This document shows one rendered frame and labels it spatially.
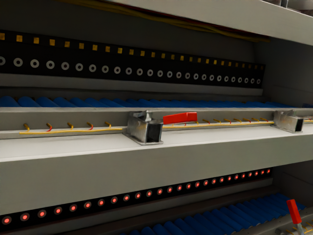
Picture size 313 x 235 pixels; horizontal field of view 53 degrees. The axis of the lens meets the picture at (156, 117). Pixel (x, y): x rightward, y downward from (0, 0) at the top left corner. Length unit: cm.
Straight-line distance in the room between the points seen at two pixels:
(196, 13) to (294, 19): 21
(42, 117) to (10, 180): 8
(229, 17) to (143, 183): 25
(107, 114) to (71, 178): 9
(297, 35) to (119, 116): 35
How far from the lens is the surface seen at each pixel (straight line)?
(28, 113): 31
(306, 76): 72
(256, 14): 49
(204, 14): 42
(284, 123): 52
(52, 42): 45
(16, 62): 44
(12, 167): 26
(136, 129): 33
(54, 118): 32
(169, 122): 29
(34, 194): 28
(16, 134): 31
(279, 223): 58
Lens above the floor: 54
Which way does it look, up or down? 5 degrees up
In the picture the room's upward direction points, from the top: 5 degrees counter-clockwise
